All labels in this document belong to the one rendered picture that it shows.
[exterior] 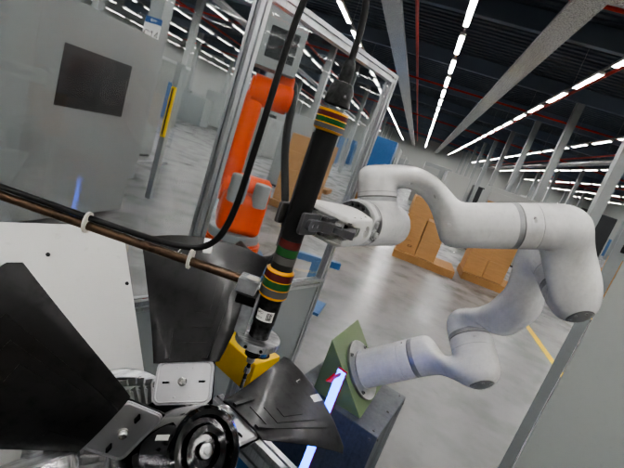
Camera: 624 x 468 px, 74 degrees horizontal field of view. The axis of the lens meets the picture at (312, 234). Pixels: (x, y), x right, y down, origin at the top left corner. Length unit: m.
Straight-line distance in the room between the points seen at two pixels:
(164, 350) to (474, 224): 0.58
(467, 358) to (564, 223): 0.53
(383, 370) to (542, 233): 0.69
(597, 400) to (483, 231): 1.64
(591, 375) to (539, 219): 1.55
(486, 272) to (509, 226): 8.06
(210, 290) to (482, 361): 0.79
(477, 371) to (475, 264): 7.60
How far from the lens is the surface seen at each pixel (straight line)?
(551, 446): 2.47
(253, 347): 0.64
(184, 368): 0.72
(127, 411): 0.64
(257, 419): 0.79
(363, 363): 1.38
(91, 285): 0.91
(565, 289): 0.97
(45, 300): 0.57
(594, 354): 2.32
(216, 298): 0.74
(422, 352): 1.31
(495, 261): 8.87
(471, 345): 1.27
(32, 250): 0.89
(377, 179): 0.78
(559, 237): 0.89
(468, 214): 0.81
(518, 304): 1.12
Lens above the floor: 1.67
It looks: 13 degrees down
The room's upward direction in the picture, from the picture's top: 19 degrees clockwise
